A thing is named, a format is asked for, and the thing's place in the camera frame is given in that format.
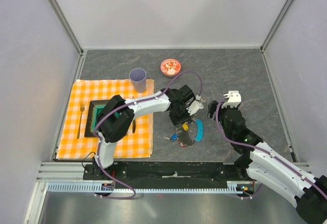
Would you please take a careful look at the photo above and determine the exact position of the yellow key tag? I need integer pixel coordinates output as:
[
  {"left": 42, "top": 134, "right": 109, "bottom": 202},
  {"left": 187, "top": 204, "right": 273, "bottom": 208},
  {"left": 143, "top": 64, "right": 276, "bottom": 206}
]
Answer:
[{"left": 182, "top": 123, "right": 189, "bottom": 131}]

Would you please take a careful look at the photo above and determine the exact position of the blue key tag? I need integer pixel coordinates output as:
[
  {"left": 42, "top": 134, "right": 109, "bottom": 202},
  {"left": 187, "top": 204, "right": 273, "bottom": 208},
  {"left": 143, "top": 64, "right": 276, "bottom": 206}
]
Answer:
[{"left": 171, "top": 134, "right": 178, "bottom": 141}]

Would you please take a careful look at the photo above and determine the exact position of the blue carabiner keyring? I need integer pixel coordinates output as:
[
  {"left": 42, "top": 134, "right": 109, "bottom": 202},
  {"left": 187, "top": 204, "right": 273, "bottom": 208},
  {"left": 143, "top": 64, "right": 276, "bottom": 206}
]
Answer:
[{"left": 194, "top": 119, "right": 203, "bottom": 142}]

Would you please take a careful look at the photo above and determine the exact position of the chain of silver keyrings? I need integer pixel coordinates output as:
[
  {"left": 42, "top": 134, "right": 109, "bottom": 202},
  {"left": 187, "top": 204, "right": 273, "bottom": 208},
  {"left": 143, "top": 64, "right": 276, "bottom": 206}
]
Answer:
[{"left": 173, "top": 126, "right": 199, "bottom": 148}]

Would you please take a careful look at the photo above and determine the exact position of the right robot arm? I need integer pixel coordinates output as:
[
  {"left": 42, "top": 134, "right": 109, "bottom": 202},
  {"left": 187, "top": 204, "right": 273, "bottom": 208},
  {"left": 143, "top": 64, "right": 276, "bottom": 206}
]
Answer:
[{"left": 207, "top": 101, "right": 326, "bottom": 223}]

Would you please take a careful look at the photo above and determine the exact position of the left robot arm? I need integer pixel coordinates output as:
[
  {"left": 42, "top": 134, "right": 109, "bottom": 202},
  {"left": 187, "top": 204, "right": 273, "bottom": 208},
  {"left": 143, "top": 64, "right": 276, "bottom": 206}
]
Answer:
[{"left": 94, "top": 85, "right": 203, "bottom": 180}]

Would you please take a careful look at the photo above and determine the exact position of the red white patterned bowl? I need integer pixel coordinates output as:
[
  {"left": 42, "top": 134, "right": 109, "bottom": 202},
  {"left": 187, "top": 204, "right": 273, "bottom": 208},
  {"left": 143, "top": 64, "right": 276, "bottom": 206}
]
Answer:
[{"left": 160, "top": 59, "right": 181, "bottom": 77}]

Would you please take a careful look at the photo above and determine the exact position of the gold knife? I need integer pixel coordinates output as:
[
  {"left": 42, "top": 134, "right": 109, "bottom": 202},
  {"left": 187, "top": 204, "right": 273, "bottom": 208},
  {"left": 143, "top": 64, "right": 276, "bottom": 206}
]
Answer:
[{"left": 132, "top": 120, "right": 136, "bottom": 133}]

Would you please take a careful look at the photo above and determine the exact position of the orange checkered cloth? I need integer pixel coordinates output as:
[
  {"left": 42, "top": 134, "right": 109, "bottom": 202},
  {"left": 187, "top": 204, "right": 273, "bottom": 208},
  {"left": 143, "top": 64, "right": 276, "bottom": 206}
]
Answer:
[{"left": 55, "top": 79, "right": 154, "bottom": 160}]

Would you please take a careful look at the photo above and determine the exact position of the purple plastic cup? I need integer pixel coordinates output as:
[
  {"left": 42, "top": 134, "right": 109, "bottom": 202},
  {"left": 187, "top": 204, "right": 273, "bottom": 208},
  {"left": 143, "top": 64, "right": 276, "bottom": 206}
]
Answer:
[{"left": 129, "top": 68, "right": 147, "bottom": 93}]

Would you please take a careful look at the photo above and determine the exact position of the teal square plate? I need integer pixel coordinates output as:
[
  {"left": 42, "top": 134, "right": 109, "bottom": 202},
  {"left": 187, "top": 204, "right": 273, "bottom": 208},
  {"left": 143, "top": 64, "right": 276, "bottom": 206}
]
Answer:
[{"left": 84, "top": 96, "right": 134, "bottom": 143}]

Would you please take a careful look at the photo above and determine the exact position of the gold fork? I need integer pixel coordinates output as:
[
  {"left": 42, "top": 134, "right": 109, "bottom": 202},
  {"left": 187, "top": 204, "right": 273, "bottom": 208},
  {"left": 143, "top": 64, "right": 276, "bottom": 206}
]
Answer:
[{"left": 77, "top": 101, "right": 85, "bottom": 139}]

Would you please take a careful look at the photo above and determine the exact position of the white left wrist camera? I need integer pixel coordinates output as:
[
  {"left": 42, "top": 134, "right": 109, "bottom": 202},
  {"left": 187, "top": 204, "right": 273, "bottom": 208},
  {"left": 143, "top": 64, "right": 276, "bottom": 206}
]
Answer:
[{"left": 186, "top": 95, "right": 206, "bottom": 116}]

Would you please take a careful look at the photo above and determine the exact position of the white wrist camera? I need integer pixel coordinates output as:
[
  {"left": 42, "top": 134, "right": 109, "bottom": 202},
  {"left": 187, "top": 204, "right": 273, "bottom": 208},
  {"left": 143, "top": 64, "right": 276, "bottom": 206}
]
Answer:
[
  {"left": 186, "top": 95, "right": 206, "bottom": 116},
  {"left": 222, "top": 91, "right": 242, "bottom": 108}
]

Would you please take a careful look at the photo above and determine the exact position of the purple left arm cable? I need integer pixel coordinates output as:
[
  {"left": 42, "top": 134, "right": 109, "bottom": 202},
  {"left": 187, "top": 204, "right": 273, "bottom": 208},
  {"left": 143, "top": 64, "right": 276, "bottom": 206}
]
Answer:
[{"left": 92, "top": 70, "right": 204, "bottom": 199}]

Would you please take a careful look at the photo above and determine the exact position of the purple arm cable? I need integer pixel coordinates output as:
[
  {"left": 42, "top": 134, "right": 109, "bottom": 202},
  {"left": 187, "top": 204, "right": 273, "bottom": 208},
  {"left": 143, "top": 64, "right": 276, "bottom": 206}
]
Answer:
[
  {"left": 92, "top": 70, "right": 204, "bottom": 199},
  {"left": 216, "top": 98, "right": 327, "bottom": 200}
]

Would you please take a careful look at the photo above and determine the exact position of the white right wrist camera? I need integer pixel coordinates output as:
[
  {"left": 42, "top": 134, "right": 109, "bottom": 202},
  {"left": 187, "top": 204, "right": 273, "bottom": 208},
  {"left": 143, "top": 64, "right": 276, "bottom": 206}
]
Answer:
[{"left": 222, "top": 91, "right": 242, "bottom": 108}]

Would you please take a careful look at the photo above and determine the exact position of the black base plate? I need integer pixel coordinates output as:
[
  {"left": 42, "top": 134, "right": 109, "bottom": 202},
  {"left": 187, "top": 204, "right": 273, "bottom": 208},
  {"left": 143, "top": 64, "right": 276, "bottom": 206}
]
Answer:
[{"left": 83, "top": 161, "right": 266, "bottom": 190}]

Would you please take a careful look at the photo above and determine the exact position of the white toothed cable rail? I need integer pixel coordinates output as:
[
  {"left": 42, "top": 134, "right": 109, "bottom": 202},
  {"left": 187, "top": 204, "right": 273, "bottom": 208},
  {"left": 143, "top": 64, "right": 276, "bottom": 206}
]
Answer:
[{"left": 47, "top": 182, "right": 243, "bottom": 194}]

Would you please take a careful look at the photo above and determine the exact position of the aluminium frame rail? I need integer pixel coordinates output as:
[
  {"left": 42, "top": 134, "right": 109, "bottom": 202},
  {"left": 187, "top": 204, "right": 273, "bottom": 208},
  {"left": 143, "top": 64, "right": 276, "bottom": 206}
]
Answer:
[{"left": 36, "top": 162, "right": 84, "bottom": 182}]

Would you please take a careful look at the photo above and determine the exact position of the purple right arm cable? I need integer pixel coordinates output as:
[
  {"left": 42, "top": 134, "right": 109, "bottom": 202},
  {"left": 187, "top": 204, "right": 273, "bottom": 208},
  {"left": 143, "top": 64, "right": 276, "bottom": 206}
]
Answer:
[{"left": 216, "top": 98, "right": 327, "bottom": 200}]

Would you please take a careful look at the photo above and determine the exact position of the aluminium corner post right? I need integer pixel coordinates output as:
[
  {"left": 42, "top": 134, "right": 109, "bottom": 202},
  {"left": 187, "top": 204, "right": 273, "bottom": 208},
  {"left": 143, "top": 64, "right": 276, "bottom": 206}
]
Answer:
[{"left": 260, "top": 0, "right": 295, "bottom": 54}]

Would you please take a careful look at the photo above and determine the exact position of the aluminium corner post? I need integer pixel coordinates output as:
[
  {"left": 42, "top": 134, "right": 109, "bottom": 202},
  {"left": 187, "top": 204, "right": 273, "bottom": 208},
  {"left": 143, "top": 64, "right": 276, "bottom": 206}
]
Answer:
[
  {"left": 260, "top": 0, "right": 295, "bottom": 54},
  {"left": 48, "top": 0, "right": 84, "bottom": 56}
]

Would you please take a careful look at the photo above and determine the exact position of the aluminium corner post left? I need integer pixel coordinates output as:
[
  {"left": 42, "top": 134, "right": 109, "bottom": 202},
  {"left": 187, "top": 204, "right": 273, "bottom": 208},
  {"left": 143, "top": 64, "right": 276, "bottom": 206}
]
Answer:
[{"left": 48, "top": 0, "right": 84, "bottom": 56}]

